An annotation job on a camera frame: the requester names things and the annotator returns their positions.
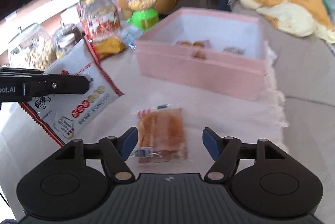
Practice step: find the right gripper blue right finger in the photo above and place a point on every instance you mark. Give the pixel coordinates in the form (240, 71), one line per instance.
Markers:
(224, 151)

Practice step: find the orange bread clear wrapper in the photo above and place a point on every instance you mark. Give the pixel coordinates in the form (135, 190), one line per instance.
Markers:
(161, 136)

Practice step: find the large glass peanut jar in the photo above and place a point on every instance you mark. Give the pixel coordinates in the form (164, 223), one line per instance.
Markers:
(32, 48)

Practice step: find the small glass lidded jar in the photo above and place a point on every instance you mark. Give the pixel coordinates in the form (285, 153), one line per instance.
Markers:
(65, 38)

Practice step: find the gold-lid peanut jar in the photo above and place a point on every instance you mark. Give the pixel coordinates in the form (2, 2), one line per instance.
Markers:
(100, 19)

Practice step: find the grey sofa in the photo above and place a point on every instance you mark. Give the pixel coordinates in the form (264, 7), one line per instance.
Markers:
(305, 74)

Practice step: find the green gumball candy dispenser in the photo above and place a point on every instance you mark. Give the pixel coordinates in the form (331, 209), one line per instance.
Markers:
(144, 16)

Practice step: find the pink cardboard box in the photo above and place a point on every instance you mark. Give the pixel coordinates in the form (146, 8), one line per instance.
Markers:
(234, 66)

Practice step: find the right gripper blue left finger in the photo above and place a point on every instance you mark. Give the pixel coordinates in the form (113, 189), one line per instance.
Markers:
(115, 151)

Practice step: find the blue white tissue pack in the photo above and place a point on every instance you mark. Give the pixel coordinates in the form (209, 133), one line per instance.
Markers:
(129, 35)

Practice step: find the yellow snack packet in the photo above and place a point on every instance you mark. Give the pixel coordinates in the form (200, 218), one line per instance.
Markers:
(108, 47)

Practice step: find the white red snack bag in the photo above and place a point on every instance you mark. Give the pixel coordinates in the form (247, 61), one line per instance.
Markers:
(64, 116)

